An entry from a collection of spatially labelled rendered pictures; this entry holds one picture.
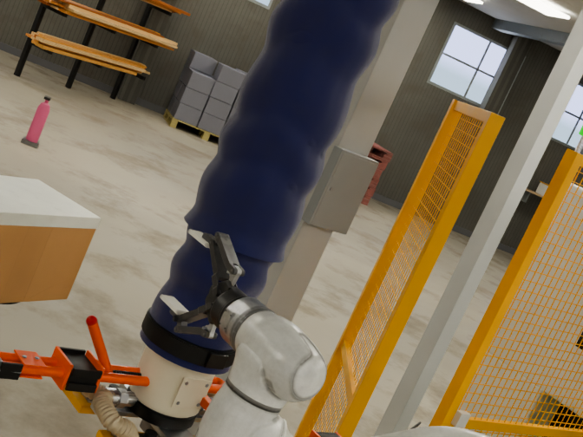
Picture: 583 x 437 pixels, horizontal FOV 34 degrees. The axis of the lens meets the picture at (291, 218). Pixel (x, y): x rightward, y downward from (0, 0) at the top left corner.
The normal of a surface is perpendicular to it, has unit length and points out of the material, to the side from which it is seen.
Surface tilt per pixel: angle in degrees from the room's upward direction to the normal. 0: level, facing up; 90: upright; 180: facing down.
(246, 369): 88
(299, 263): 90
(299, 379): 85
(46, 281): 90
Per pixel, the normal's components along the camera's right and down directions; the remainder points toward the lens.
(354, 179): 0.55, 0.39
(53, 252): 0.80, 0.44
